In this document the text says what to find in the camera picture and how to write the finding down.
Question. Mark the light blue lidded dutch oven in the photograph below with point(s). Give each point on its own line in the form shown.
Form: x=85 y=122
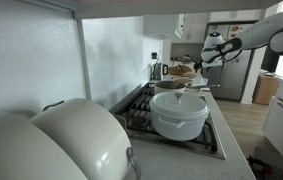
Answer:
x=178 y=116

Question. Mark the round wooden chopping board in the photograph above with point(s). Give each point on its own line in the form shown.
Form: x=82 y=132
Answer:
x=179 y=70

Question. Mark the black gas stove grate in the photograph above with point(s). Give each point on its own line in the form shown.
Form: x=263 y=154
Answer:
x=137 y=117

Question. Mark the cardboard box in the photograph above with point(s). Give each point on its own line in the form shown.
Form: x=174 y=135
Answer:
x=265 y=89

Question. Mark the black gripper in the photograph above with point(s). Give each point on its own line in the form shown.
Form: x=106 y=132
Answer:
x=197 y=65

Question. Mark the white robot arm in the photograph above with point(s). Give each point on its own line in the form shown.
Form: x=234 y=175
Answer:
x=266 y=32

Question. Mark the stainless steel refrigerator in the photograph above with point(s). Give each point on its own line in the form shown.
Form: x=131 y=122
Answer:
x=230 y=76

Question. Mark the stainless electric kettle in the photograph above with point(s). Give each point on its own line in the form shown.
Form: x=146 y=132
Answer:
x=159 y=71

